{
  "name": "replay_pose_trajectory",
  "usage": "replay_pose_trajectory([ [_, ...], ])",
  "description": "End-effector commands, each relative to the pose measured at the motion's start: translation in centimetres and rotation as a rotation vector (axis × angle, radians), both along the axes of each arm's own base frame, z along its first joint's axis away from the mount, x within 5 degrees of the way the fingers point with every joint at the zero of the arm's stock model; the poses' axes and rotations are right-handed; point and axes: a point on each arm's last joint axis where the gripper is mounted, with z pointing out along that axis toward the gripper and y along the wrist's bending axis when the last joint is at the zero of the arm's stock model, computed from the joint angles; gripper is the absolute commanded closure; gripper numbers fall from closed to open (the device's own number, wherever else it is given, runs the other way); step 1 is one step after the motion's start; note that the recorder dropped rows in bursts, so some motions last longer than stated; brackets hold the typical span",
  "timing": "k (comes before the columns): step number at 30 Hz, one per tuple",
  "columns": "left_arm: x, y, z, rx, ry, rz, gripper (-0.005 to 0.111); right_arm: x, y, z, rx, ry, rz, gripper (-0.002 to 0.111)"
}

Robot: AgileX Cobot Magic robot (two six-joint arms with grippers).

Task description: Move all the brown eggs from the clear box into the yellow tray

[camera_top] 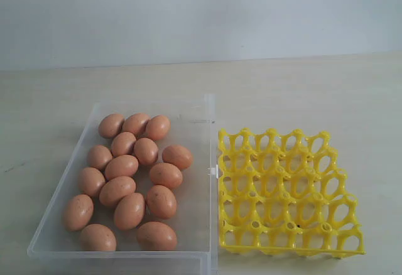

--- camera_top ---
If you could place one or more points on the brown egg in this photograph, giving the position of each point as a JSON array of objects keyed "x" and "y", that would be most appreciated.
[
  {"x": 157, "y": 127},
  {"x": 161, "y": 202},
  {"x": 123, "y": 144},
  {"x": 166, "y": 174},
  {"x": 156, "y": 236},
  {"x": 78, "y": 212},
  {"x": 111, "y": 125},
  {"x": 146, "y": 151},
  {"x": 130, "y": 211},
  {"x": 136, "y": 124},
  {"x": 97, "y": 237},
  {"x": 98, "y": 157},
  {"x": 124, "y": 165},
  {"x": 178, "y": 155},
  {"x": 115, "y": 190},
  {"x": 91, "y": 181}
]

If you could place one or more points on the clear plastic bin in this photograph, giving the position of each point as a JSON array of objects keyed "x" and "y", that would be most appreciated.
[{"x": 192, "y": 126}]

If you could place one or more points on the yellow plastic egg tray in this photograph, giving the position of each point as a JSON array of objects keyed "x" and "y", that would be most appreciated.
[{"x": 284, "y": 194}]

